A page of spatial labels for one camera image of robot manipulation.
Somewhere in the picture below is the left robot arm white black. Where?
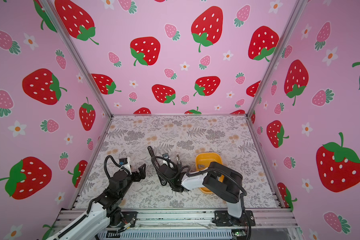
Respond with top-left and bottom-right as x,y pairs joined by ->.
48,155 -> 146,240

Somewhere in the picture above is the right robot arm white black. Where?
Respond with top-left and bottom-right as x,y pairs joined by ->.
151,155 -> 254,228

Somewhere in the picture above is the yellow plastic tray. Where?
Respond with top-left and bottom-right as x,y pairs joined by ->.
195,152 -> 226,195

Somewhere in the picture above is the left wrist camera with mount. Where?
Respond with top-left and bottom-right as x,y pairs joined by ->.
119,157 -> 132,175

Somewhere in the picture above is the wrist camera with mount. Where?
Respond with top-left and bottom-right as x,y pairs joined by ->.
162,153 -> 172,168
119,157 -> 132,175

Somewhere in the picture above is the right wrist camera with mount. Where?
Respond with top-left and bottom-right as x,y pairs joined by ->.
162,153 -> 172,168

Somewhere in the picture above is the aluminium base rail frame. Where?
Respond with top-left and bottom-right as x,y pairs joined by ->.
45,209 -> 304,240

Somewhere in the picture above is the aluminium corner post left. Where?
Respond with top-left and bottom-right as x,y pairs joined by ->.
40,0 -> 113,119

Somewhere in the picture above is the aluminium corner post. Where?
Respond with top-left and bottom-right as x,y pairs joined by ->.
247,0 -> 308,120
40,0 -> 113,119

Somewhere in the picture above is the aluminium corner post right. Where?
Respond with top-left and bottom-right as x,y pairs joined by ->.
247,0 -> 308,120

